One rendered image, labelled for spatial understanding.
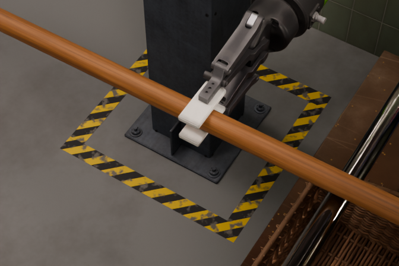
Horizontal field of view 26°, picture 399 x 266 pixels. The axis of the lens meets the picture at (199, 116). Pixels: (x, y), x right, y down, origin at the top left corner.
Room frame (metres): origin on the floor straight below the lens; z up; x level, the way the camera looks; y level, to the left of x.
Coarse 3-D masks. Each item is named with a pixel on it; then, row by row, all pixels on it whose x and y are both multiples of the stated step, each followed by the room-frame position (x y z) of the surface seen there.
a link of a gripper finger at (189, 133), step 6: (216, 108) 0.69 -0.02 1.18; (222, 108) 0.69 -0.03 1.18; (186, 126) 0.66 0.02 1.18; (180, 132) 0.65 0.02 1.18; (186, 132) 0.65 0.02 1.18; (192, 132) 0.65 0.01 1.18; (198, 132) 0.65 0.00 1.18; (204, 132) 0.65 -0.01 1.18; (186, 138) 0.64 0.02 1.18; (192, 138) 0.64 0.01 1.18; (198, 138) 0.64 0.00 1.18; (198, 144) 0.63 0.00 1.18
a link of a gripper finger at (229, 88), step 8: (264, 56) 0.77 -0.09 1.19; (256, 64) 0.76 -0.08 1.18; (240, 72) 0.75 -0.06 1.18; (248, 72) 0.75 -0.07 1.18; (232, 80) 0.74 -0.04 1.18; (240, 80) 0.74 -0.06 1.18; (224, 88) 0.73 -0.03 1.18; (232, 88) 0.73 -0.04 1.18; (224, 96) 0.71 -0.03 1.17; (232, 96) 0.71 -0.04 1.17; (224, 104) 0.70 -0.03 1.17; (224, 112) 0.69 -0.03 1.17
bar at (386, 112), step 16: (384, 112) 0.69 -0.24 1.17; (384, 128) 0.66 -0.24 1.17; (368, 144) 0.64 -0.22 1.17; (384, 144) 0.64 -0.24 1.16; (352, 160) 0.61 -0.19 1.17; (368, 160) 0.61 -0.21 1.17; (320, 208) 0.54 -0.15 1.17; (336, 208) 0.54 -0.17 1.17; (320, 224) 0.52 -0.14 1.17; (336, 224) 0.53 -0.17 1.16; (304, 240) 0.50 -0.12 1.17; (320, 240) 0.50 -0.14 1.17; (288, 256) 0.48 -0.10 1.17; (304, 256) 0.48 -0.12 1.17
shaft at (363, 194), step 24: (0, 24) 0.82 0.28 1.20; (24, 24) 0.81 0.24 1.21; (48, 48) 0.78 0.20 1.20; (72, 48) 0.77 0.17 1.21; (96, 72) 0.73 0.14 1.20; (120, 72) 0.73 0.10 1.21; (144, 96) 0.69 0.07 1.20; (168, 96) 0.69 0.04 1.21; (216, 120) 0.65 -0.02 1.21; (240, 144) 0.62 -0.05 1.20; (264, 144) 0.61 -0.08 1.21; (288, 168) 0.58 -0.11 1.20; (312, 168) 0.58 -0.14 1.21; (336, 168) 0.58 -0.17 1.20; (336, 192) 0.55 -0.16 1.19; (360, 192) 0.54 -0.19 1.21; (384, 192) 0.54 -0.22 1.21; (384, 216) 0.52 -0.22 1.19
